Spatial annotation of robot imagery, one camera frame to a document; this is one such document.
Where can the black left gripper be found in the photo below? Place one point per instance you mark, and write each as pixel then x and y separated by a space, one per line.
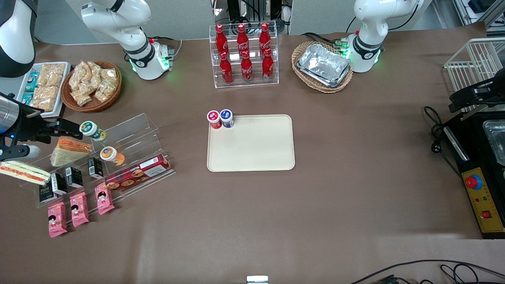
pixel 490 87

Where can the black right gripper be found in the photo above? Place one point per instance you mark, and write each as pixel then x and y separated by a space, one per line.
pixel 28 128

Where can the sandwich with red drizzle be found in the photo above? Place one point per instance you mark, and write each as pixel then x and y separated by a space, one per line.
pixel 23 172

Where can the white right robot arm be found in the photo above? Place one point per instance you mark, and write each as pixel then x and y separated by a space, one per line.
pixel 118 19

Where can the wrapped triangle sandwich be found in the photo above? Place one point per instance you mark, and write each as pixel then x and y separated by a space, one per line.
pixel 69 154

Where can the white rectangular snack tray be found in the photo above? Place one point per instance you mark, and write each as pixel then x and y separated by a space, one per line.
pixel 63 90

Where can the beige plastic tray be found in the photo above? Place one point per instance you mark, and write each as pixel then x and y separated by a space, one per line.
pixel 256 146

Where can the rice cracker bag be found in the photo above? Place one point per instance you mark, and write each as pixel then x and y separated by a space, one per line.
pixel 42 105
pixel 52 74
pixel 46 94

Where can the black drink carton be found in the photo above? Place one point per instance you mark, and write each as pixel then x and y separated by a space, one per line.
pixel 95 167
pixel 46 194
pixel 73 177
pixel 59 184

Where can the teal snack pack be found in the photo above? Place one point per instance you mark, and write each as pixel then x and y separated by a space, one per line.
pixel 33 81
pixel 27 98

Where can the green lid cup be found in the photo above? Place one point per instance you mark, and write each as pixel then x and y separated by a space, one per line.
pixel 90 129

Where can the metal container in machine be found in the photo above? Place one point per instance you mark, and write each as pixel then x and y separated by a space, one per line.
pixel 496 142

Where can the black machine with yellow panel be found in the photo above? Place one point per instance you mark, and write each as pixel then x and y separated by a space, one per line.
pixel 465 157

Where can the clear bag of fried snacks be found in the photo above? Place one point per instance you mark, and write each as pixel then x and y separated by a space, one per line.
pixel 78 77
pixel 94 71
pixel 109 75
pixel 81 97
pixel 104 91

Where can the brown wicker snack basket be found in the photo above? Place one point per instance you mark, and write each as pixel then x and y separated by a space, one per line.
pixel 94 106

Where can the orange lid cup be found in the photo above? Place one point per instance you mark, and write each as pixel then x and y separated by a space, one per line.
pixel 110 154

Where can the pink snack pack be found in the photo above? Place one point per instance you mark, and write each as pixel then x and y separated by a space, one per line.
pixel 79 210
pixel 57 221
pixel 104 199

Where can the clear acrylic display stand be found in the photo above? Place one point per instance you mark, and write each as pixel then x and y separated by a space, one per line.
pixel 134 130

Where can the red cookie box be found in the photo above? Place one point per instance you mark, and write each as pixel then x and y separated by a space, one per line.
pixel 138 173

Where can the stacked aluminium foil trays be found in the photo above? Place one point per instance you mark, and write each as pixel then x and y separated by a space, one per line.
pixel 324 63

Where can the light wicker basket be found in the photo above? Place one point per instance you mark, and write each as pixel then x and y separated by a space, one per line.
pixel 311 85

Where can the red lid cup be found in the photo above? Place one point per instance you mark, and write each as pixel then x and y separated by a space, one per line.
pixel 214 118

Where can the blue lid cup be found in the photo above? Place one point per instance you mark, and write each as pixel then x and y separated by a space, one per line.
pixel 226 117

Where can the red cola bottle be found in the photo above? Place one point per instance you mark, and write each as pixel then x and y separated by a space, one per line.
pixel 242 39
pixel 268 67
pixel 226 71
pixel 264 38
pixel 221 39
pixel 247 70

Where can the clear acrylic bottle rack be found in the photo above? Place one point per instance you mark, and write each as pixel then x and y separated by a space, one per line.
pixel 256 81

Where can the black background equipment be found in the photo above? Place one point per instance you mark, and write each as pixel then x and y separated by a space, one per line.
pixel 236 8

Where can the small silver device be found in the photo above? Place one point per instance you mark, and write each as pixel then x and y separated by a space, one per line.
pixel 257 280

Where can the metal shelf frame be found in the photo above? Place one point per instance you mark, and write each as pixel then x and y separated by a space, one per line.
pixel 481 10

